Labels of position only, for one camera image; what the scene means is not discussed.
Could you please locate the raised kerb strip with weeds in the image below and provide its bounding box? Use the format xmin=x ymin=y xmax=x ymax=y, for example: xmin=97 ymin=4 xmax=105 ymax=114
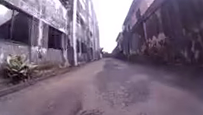
xmin=0 ymin=59 xmax=95 ymax=100

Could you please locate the weathered grey concrete building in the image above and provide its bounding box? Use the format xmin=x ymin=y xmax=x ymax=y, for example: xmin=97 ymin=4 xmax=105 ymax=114
xmin=0 ymin=0 xmax=104 ymax=85

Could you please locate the dark overgrown building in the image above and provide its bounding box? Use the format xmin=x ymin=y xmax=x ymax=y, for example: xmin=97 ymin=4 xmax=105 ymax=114
xmin=108 ymin=0 xmax=203 ymax=74

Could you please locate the grey cracked asphalt road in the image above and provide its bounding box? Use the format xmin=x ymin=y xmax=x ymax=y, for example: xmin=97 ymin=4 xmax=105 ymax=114
xmin=0 ymin=52 xmax=203 ymax=115

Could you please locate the green leafy bush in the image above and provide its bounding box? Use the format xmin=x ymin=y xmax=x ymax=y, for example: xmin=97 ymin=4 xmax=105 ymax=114
xmin=0 ymin=52 xmax=39 ymax=84

